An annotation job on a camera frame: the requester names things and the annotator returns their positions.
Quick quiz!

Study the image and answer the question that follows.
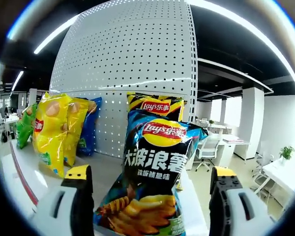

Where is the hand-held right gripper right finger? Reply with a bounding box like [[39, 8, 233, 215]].
[[208, 166, 276, 236]]

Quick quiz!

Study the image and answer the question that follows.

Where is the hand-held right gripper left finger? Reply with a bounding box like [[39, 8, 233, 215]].
[[30, 164, 95, 236]]

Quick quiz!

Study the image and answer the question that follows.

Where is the green chip bag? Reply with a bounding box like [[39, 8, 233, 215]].
[[16, 103, 39, 150]]

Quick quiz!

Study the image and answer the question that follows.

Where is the black blue chip bag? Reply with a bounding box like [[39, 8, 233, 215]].
[[92, 110, 209, 236]]

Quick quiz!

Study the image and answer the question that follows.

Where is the white snack and drink counter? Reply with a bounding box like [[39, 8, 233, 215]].
[[0, 0, 209, 236]]

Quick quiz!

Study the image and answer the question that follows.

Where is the white office desk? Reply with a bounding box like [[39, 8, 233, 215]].
[[196, 118, 251, 160]]

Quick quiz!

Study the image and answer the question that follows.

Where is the white office chair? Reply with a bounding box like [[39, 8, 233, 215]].
[[195, 137, 222, 173]]

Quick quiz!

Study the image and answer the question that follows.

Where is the small potted plant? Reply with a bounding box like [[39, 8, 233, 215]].
[[279, 146, 295, 164]]

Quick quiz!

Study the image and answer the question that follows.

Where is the black yellow chip bag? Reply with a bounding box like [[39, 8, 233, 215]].
[[126, 91, 188, 123]]

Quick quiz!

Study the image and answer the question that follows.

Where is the ceiling light strip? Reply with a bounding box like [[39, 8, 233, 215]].
[[33, 13, 80, 55], [11, 70, 24, 91]]

